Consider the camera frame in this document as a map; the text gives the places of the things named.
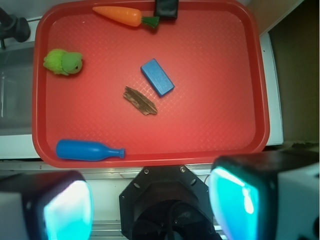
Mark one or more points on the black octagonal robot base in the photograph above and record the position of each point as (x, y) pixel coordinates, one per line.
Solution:
(167, 203)

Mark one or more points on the black square object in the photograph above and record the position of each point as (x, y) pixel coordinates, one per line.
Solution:
(166, 9)

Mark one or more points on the green plush animal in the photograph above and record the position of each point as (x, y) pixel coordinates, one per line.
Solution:
(62, 62)

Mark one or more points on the blue toy bottle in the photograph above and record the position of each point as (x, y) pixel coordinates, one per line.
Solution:
(91, 151)

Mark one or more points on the orange toy carrot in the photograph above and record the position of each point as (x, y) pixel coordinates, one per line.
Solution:
(131, 17)

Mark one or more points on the blue rectangular block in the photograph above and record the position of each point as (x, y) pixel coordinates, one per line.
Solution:
(157, 77)

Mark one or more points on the black clamp knob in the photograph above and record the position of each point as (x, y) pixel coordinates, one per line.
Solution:
(14, 27)

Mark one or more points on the red plastic tray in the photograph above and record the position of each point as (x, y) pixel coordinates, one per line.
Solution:
(212, 55)

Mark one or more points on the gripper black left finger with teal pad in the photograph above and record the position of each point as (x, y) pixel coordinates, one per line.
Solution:
(46, 206)

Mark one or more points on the brown wood bark piece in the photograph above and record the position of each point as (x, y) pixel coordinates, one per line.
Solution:
(140, 101)

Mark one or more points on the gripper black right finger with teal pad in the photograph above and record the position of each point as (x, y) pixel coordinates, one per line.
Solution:
(271, 195)

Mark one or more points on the white table frame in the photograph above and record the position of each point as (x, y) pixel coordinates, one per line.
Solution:
(276, 134)

